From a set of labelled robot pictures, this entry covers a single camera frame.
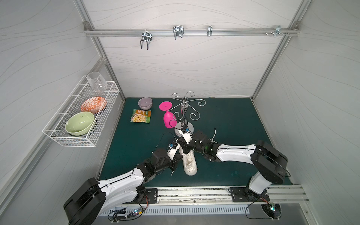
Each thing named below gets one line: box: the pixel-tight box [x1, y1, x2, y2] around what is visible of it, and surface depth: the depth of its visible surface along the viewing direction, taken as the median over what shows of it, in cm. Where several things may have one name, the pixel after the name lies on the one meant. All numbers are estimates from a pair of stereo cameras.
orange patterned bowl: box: [80, 96, 108, 114], surface depth 72 cm
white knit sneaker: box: [179, 145, 198, 176], surface depth 82 cm
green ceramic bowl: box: [64, 111, 95, 137], surface depth 62 cm
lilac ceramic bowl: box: [137, 97, 153, 111], surface depth 113 cm
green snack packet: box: [130, 109, 152, 124], surface depth 109 cm
